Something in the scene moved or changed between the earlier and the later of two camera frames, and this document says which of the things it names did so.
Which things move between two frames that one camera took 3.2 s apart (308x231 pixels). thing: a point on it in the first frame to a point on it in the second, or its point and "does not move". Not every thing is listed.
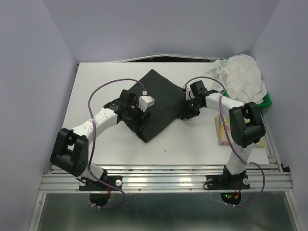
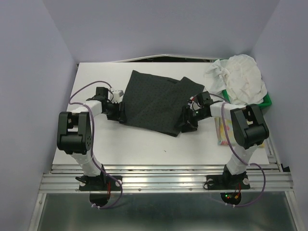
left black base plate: (98, 185) does not move
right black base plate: (227, 182) does not move
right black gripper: (186, 113) to (191, 125)
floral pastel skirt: (221, 138) does not move
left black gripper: (139, 124) to (120, 114)
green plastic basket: (267, 101) does not move
